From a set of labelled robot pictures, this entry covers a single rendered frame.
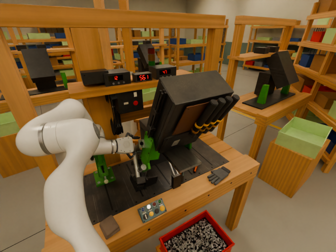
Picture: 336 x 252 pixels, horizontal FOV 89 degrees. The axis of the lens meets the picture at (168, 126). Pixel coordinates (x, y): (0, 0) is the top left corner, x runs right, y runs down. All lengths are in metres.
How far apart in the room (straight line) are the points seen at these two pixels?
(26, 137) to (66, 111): 0.14
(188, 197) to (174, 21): 1.17
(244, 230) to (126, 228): 1.46
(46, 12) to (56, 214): 0.92
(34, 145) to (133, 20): 0.89
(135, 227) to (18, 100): 0.93
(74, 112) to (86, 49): 0.54
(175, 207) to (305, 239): 1.64
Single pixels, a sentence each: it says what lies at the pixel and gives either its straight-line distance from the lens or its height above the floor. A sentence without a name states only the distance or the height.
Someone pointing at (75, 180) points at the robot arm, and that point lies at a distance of 0.57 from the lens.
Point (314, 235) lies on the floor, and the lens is 2.57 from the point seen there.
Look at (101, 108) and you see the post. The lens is 1.24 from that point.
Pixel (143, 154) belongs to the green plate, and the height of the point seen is 1.13.
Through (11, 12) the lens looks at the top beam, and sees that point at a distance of 1.16.
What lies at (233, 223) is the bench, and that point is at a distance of 2.09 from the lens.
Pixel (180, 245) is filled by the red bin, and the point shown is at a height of 0.87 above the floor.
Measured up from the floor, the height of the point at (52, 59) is 0.90.
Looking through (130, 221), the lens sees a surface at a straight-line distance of 1.12.
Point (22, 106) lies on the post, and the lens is 1.23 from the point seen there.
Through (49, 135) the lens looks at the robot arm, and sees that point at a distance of 0.59.
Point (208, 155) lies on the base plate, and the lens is 1.52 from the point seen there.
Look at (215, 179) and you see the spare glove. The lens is 1.30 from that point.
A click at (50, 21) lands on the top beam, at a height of 1.88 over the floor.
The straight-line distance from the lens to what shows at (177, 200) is 1.17.
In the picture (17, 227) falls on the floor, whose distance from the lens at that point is 2.66.
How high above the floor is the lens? 1.84
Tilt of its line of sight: 29 degrees down
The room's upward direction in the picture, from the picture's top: straight up
